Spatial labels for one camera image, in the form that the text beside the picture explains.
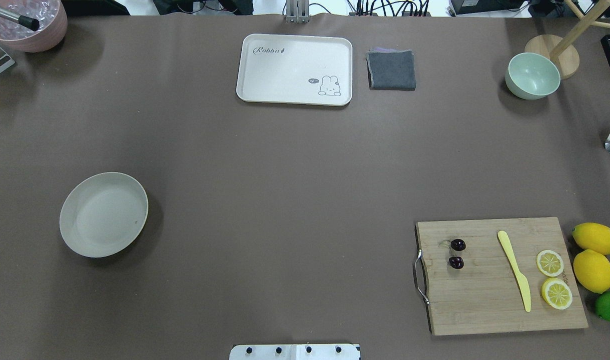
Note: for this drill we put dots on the cream round plate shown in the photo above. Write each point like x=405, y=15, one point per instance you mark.
x=103, y=214

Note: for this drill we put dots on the cream rabbit tray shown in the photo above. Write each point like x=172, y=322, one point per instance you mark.
x=295, y=69

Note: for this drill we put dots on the dark red cherry upper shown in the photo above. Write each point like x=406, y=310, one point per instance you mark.
x=454, y=244

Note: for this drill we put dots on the dark red cherry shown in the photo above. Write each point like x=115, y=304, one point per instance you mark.
x=456, y=262
x=454, y=244

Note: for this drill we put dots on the dark red cherry lower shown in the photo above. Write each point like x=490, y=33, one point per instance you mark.
x=456, y=262

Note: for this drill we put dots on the grey folded cloth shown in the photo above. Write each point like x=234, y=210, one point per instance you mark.
x=391, y=70

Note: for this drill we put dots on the yellow plastic knife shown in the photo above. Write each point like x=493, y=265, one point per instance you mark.
x=522, y=281

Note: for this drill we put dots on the wooden cutting board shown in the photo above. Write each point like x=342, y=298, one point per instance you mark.
x=483, y=297

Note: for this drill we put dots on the green bowl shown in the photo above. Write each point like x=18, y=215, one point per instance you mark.
x=532, y=76

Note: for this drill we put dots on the lemon slice upper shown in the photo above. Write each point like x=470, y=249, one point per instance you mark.
x=550, y=263

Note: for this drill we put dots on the lemon slice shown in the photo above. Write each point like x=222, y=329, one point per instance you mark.
x=556, y=293
x=550, y=263

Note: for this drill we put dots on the lemon slice lower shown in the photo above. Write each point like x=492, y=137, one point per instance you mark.
x=556, y=293

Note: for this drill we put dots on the wooden mug tree stand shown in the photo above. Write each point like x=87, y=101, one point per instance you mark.
x=561, y=51

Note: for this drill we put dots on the yellow lemon far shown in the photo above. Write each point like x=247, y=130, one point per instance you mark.
x=593, y=236

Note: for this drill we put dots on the yellow lemon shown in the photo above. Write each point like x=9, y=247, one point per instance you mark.
x=593, y=236
x=592, y=270

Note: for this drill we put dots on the pink bowl with ice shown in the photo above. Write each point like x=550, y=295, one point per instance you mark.
x=53, y=25

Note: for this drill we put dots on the yellow lemon near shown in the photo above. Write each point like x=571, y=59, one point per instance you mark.
x=592, y=270

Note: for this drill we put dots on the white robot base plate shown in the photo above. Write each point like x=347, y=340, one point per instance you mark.
x=305, y=351

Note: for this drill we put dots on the metal scoop handle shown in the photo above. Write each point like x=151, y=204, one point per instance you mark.
x=25, y=21

